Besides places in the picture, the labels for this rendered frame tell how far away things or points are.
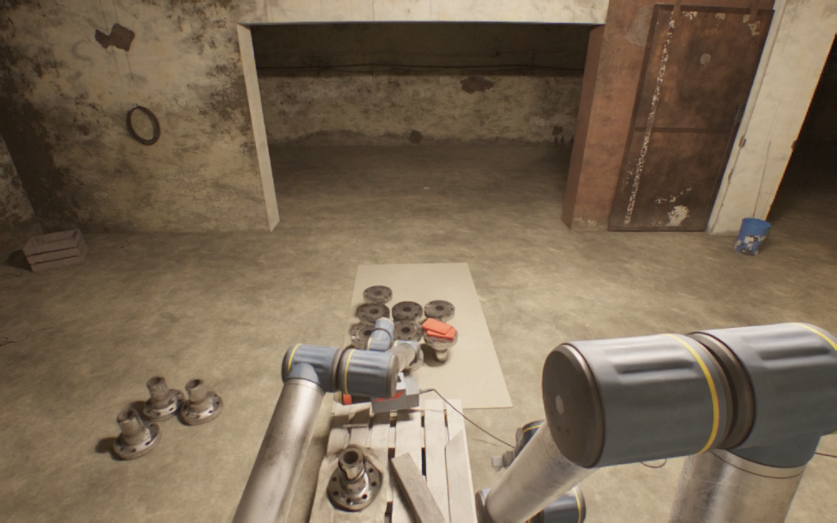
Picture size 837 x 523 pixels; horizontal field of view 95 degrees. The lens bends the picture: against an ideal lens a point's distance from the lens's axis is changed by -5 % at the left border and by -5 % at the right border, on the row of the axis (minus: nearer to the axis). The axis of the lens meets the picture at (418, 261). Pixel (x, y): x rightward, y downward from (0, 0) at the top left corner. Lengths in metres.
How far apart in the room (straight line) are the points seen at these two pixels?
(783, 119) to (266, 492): 6.37
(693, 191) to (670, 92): 1.35
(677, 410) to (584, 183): 5.19
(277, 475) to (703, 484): 0.99
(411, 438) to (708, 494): 2.01
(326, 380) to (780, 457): 1.12
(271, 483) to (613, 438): 0.97
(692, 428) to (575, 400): 0.13
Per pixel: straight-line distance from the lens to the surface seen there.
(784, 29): 6.30
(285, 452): 1.30
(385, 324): 2.23
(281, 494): 1.29
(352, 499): 2.33
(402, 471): 2.35
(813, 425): 0.68
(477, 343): 3.45
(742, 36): 6.16
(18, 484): 3.44
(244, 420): 3.08
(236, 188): 5.69
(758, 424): 0.61
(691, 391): 0.55
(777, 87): 6.40
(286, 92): 10.79
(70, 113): 6.50
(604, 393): 0.49
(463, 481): 2.41
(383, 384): 1.34
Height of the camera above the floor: 2.16
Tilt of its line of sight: 28 degrees down
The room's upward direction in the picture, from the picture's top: straight up
